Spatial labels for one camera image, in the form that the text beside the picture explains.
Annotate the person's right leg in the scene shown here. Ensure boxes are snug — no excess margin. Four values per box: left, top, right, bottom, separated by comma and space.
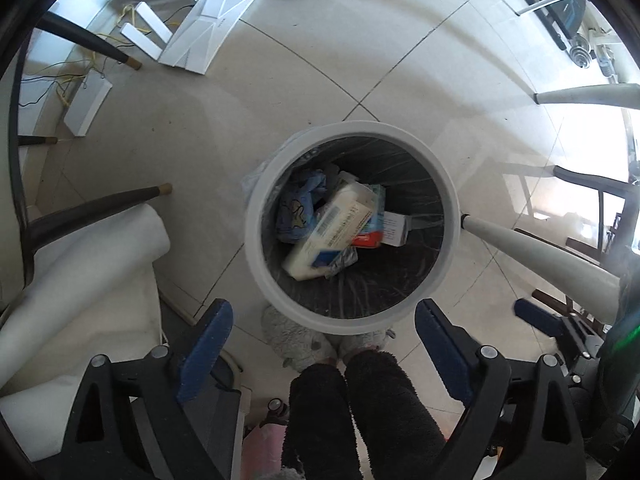
345, 350, 446, 480

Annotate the flat white cardboard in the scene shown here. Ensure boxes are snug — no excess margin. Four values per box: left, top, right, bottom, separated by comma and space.
157, 0, 263, 77

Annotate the grey right slipper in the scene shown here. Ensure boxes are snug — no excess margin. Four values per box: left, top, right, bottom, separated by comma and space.
332, 327, 398, 361

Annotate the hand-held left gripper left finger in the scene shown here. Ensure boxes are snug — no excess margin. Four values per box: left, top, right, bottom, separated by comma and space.
60, 298, 235, 480

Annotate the white table leg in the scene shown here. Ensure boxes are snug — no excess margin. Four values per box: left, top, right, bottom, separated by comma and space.
532, 82, 640, 108
460, 214, 626, 323

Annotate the small white box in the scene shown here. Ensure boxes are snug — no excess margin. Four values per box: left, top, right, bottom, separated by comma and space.
381, 210, 412, 247

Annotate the small red and blue carton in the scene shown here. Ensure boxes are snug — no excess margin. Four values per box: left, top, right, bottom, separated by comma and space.
350, 220, 388, 250

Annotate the dark chair with tan feet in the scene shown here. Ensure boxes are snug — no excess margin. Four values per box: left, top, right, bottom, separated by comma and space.
10, 12, 173, 261

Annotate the person's left leg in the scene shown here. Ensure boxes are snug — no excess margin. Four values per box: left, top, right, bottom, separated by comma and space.
281, 362, 363, 480

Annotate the person's leg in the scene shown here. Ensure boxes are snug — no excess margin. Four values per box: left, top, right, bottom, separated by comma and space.
281, 362, 363, 480
345, 350, 446, 480

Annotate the white and blue medicine box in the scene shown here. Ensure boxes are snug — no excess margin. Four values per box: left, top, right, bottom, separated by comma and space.
281, 182, 378, 281

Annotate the grey left slipper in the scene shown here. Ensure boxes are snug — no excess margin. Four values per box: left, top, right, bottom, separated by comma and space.
261, 304, 333, 368

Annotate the long white box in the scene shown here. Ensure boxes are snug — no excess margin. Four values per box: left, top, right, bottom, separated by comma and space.
63, 70, 112, 137

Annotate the pink bag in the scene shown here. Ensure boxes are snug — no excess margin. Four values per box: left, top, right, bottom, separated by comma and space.
242, 397, 293, 480

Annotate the grey slipper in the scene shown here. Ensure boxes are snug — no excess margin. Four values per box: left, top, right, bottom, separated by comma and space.
332, 327, 398, 361
261, 304, 333, 368

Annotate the yellow cable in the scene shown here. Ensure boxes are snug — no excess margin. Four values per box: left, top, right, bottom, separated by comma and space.
55, 2, 138, 143

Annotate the white strip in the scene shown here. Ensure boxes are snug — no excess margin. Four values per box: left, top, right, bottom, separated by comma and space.
135, 1, 173, 46
120, 22, 163, 58

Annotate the white round trash bin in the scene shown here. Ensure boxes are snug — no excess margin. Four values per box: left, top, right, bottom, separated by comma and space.
242, 120, 461, 335

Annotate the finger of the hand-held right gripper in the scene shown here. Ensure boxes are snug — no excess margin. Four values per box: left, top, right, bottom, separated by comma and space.
515, 298, 603, 358

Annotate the white foam roll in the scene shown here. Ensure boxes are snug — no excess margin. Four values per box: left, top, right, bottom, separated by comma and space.
0, 202, 171, 411

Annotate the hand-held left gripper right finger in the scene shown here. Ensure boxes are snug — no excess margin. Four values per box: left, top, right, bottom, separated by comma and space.
415, 298, 587, 480

